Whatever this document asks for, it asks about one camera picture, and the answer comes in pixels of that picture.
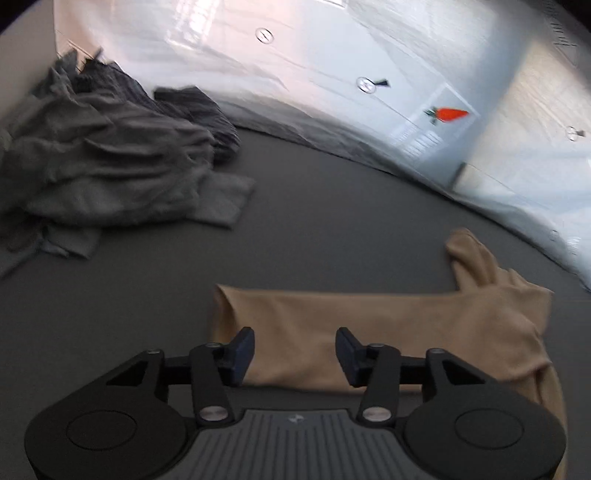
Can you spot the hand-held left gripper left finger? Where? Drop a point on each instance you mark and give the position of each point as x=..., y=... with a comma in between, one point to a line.
x=242, y=356

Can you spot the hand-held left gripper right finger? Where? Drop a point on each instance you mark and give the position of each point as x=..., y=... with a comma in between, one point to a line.
x=348, y=357

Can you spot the tan long-sleeved shirt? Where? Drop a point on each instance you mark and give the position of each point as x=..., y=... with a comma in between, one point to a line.
x=300, y=323

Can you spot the dark plaid shirt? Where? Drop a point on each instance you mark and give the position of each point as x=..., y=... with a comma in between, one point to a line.
x=203, y=115

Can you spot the grey crumpled shirt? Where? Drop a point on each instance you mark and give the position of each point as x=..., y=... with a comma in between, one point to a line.
x=92, y=161

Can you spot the printed translucent curtain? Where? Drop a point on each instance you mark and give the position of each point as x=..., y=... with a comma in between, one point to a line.
x=323, y=46

